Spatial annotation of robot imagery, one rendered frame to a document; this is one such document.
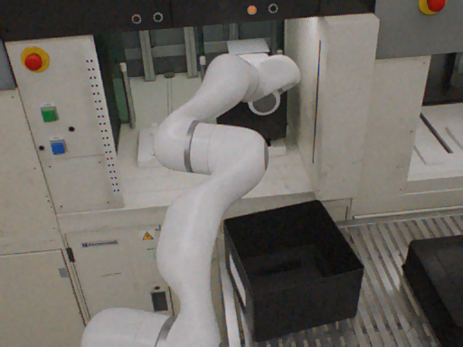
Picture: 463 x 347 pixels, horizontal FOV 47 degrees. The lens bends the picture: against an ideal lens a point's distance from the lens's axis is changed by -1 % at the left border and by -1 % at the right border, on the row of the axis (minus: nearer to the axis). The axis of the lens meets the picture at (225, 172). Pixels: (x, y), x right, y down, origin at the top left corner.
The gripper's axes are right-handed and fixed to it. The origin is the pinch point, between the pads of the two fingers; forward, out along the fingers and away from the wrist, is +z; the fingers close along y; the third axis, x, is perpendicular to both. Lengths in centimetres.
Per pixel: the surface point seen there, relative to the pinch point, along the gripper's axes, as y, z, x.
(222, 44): -4, 58, -21
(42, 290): -72, -31, -63
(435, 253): 40, -60, -33
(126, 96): -41.1, 15.5, -19.5
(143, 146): -35.9, -2.2, -29.5
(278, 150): 8.1, -10.6, -30.1
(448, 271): 41, -66, -32
